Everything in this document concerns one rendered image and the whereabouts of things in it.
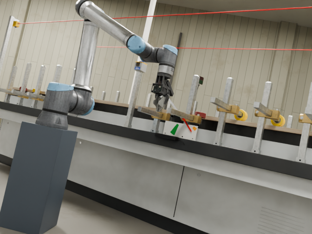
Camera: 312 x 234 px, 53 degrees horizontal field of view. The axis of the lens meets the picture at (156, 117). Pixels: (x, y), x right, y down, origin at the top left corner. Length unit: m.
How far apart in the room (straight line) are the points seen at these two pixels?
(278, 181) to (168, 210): 0.90
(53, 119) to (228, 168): 1.10
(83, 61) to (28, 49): 5.16
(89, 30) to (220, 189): 1.39
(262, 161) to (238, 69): 4.57
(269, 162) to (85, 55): 1.31
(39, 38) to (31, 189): 5.52
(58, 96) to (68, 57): 4.92
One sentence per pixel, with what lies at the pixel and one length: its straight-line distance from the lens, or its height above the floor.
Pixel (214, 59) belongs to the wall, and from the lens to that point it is 6.40.
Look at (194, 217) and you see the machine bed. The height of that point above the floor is 0.17.
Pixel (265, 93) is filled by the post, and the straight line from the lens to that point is 2.01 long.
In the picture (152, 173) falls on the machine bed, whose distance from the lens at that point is 2.54.
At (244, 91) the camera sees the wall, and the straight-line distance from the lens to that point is 6.34.
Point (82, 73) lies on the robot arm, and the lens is 2.11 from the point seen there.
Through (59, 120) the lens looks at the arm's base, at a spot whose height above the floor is 0.64.
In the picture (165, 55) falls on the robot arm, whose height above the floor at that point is 1.13.
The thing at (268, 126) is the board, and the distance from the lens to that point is 2.17.
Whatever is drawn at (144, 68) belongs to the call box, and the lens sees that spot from 2.50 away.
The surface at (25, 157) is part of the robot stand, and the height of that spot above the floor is 0.40.
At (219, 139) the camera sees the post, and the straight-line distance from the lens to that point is 2.05.
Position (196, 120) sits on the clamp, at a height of 0.84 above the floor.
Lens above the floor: 0.67
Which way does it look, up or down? 4 degrees up
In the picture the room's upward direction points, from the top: 12 degrees clockwise
